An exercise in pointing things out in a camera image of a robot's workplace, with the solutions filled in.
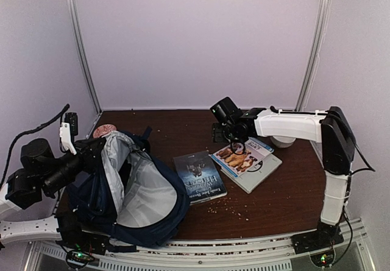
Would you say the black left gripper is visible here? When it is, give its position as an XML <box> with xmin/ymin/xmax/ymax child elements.
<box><xmin>42</xmin><ymin>136</ymin><xmax>105</xmax><ymax>195</ymax></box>

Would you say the navy blue backpack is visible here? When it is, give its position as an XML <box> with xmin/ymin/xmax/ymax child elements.
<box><xmin>66</xmin><ymin>127</ymin><xmax>190</xmax><ymax>248</ymax></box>

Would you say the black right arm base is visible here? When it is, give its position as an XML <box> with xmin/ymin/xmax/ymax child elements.
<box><xmin>291</xmin><ymin>222</ymin><xmax>344</xmax><ymax>254</ymax></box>

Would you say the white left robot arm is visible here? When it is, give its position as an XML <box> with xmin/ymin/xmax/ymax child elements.
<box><xmin>1</xmin><ymin>104</ymin><xmax>105</xmax><ymax>249</ymax></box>

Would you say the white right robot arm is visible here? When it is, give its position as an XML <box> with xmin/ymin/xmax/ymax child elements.
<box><xmin>210</xmin><ymin>97</ymin><xmax>374</xmax><ymax>248</ymax></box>

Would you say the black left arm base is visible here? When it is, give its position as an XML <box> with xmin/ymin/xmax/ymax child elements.
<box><xmin>54</xmin><ymin>213</ymin><xmax>108</xmax><ymax>255</ymax></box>

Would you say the dog picture book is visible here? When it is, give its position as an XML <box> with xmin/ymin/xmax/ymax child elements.
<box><xmin>210</xmin><ymin>137</ymin><xmax>274</xmax><ymax>178</ymax></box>

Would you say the white bowl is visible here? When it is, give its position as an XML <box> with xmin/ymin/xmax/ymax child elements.
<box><xmin>270</xmin><ymin>136</ymin><xmax>296</xmax><ymax>148</ymax></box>

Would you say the pale green notebook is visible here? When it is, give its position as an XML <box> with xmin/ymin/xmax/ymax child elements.
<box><xmin>221</xmin><ymin>155</ymin><xmax>282</xmax><ymax>194</ymax></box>

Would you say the dark Wuthering Heights book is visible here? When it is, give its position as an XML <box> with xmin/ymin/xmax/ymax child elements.
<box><xmin>173</xmin><ymin>151</ymin><xmax>227</xmax><ymax>205</ymax></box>

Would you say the orange patterned bowl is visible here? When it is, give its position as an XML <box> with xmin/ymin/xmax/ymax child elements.
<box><xmin>93</xmin><ymin>124</ymin><xmax>117</xmax><ymax>138</ymax></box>

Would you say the aluminium front rail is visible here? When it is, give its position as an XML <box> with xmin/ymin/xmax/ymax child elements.
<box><xmin>24</xmin><ymin>219</ymin><xmax>375</xmax><ymax>271</ymax></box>

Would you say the aluminium frame post right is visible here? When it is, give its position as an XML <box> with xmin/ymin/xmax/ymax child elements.
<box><xmin>295</xmin><ymin>0</ymin><xmax>332</xmax><ymax>111</ymax></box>

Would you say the aluminium frame post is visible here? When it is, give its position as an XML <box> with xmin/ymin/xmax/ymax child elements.
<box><xmin>66</xmin><ymin>0</ymin><xmax>102</xmax><ymax>114</ymax></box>
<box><xmin>295</xmin><ymin>0</ymin><xmax>332</xmax><ymax>111</ymax></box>

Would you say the aluminium frame post left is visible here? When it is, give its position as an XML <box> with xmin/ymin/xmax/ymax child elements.
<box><xmin>66</xmin><ymin>0</ymin><xmax>102</xmax><ymax>114</ymax></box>

